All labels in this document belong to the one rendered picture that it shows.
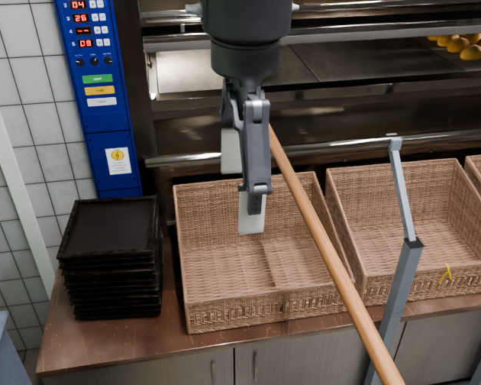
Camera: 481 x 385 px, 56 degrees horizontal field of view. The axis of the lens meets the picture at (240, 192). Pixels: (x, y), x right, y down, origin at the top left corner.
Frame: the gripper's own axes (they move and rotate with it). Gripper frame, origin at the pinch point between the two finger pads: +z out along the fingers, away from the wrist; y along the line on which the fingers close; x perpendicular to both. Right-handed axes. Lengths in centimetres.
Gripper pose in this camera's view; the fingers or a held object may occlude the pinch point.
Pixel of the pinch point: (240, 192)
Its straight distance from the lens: 59.4
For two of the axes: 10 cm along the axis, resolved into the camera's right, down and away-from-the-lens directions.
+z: -0.3, 8.2, 5.7
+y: 1.9, 5.6, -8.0
